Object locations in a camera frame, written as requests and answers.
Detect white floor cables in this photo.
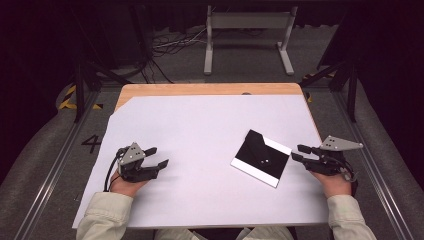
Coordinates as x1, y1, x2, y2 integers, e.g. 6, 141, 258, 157
151, 26, 208, 58

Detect large white paper sheet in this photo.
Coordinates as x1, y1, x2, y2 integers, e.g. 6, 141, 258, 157
72, 94, 329, 230

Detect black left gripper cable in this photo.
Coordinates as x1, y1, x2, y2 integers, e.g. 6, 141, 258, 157
103, 146, 129, 193

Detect metal floor rail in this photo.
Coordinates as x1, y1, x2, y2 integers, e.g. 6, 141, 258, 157
13, 89, 101, 240
333, 89, 414, 240

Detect person's pale clothed legs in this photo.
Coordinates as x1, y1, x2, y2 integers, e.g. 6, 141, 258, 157
154, 226, 294, 240

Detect yellow black hazard tape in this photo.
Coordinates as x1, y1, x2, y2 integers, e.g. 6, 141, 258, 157
58, 84, 104, 111
301, 71, 338, 104

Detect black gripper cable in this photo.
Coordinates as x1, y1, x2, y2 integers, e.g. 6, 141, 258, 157
103, 146, 129, 193
336, 156, 359, 198

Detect person's left hand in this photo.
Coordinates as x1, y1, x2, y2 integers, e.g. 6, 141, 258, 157
109, 169, 149, 198

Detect black floor cables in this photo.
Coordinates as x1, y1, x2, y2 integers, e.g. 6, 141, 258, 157
139, 54, 174, 84

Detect black piece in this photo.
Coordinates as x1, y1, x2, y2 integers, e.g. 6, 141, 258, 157
240, 129, 279, 168

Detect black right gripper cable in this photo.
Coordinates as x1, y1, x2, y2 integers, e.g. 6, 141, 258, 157
336, 156, 359, 198

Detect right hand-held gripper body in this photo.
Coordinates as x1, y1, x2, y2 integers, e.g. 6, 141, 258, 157
306, 134, 364, 178

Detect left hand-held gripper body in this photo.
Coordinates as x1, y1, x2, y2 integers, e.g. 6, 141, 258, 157
116, 142, 160, 184

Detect grey metal stand frame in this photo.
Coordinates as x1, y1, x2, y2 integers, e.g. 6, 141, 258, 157
203, 4, 299, 76

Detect person's right hand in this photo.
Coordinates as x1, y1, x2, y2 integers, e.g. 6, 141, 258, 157
308, 169, 354, 200

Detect black metal stand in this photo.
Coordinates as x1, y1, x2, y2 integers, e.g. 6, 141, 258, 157
299, 56, 359, 123
71, 49, 131, 123

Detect black board with white edges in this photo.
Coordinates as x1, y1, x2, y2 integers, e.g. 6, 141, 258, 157
230, 129, 293, 189

